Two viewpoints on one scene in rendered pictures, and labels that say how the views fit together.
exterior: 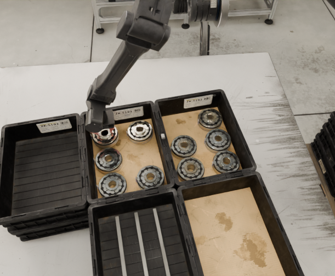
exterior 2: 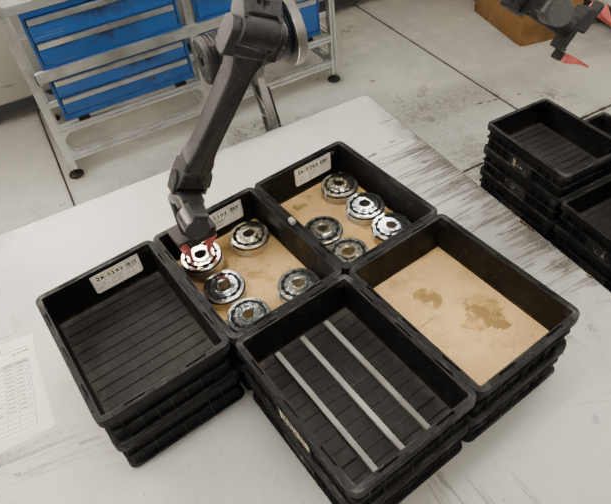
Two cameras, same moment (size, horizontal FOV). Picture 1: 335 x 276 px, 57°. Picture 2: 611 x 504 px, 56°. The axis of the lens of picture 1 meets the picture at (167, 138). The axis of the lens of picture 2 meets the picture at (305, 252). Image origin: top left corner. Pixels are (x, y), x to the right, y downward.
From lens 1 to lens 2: 45 cm
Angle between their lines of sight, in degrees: 15
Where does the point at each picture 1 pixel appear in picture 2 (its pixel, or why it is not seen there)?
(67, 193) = (184, 357)
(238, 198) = (430, 264)
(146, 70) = not seen: hidden behind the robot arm
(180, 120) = (297, 205)
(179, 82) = (264, 171)
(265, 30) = (335, 91)
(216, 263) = (447, 350)
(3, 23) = not seen: outside the picture
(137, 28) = (251, 29)
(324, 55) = (432, 95)
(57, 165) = (146, 329)
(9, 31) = not seen: outside the picture
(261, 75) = (372, 124)
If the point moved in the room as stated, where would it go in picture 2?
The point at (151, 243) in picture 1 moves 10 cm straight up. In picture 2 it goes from (345, 365) to (343, 339)
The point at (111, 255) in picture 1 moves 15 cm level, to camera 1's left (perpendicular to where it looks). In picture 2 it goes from (297, 404) to (229, 434)
